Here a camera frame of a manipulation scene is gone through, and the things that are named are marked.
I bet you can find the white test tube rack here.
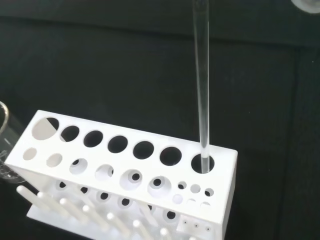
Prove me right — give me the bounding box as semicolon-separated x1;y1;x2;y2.
4;109;238;240

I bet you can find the clear glass beaker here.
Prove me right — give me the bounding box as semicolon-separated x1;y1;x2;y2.
0;100;26;185

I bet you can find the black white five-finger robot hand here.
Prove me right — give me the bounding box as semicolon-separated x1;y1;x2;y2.
290;0;320;13

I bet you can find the black cloth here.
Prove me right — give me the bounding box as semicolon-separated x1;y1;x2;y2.
0;7;320;240

